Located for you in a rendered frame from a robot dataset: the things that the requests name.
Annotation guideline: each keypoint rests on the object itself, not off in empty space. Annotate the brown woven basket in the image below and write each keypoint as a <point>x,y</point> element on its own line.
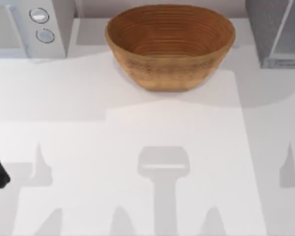
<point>170,61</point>

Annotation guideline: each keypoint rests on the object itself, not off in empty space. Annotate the plain round microwave knob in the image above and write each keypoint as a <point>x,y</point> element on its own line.
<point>45,35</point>

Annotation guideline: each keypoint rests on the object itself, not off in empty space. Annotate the microwave knob with pointer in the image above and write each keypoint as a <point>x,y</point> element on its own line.
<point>39,15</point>

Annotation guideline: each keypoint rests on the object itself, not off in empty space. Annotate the pale microwave oven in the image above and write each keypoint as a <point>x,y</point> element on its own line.
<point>22,29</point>

